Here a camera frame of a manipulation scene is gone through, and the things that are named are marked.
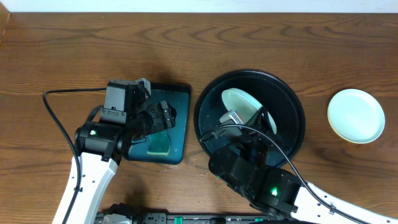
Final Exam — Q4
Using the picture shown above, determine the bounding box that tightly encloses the yellow plate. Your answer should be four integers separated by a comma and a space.
327, 116, 359, 144

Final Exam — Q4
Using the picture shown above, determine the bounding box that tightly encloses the white plate with blue stain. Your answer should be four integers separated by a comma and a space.
221, 88, 263, 123

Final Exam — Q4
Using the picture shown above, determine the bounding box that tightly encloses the pale green plate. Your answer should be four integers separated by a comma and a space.
327, 88, 386, 144

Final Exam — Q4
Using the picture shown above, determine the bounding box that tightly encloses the black rectangular water tray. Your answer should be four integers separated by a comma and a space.
124, 83, 191, 164

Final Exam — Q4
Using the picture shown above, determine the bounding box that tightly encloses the green yellow sponge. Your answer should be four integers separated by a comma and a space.
147, 131, 171, 156

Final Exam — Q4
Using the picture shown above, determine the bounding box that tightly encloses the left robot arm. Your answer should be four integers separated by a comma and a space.
53, 101, 177, 223

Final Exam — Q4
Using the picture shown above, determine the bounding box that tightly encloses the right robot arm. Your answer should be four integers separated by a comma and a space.
200, 107, 397, 223

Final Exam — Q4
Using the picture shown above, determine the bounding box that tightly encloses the round black tray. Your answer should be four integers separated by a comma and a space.
193, 70, 305, 167

